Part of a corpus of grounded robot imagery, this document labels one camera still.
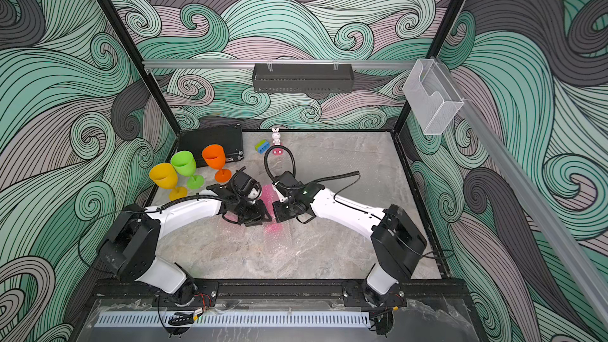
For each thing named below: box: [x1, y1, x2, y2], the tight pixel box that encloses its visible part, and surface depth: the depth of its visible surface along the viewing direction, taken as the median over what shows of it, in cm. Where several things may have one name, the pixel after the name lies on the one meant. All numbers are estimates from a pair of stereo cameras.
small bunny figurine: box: [271, 127, 282, 145], surface depth 112 cm
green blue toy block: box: [254, 139, 270, 155], surface depth 113 cm
